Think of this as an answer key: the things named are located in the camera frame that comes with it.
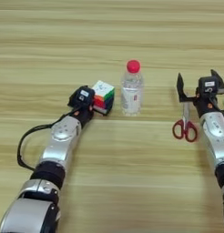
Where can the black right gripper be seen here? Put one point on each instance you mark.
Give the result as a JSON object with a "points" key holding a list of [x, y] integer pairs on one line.
{"points": [[205, 104]]}

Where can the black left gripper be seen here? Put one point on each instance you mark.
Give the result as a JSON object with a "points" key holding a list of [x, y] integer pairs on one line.
{"points": [[83, 113]]}

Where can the colourful puzzle cube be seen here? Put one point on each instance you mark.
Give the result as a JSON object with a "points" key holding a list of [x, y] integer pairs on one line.
{"points": [[103, 91]]}

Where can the clear bottle with red cap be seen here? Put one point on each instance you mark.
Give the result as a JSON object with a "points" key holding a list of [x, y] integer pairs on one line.
{"points": [[132, 91]]}

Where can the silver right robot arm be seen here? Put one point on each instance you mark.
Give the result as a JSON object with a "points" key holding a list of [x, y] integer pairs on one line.
{"points": [[215, 141]]}

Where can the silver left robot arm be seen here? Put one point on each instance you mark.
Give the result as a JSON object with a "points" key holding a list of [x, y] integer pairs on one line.
{"points": [[53, 157]]}

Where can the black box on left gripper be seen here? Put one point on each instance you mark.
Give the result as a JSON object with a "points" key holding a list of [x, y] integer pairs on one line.
{"points": [[84, 96]]}

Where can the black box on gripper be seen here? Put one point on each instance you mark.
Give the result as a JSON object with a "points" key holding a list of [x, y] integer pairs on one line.
{"points": [[208, 85], [84, 96]]}

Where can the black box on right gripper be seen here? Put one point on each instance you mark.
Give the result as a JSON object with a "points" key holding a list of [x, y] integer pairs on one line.
{"points": [[208, 85]]}

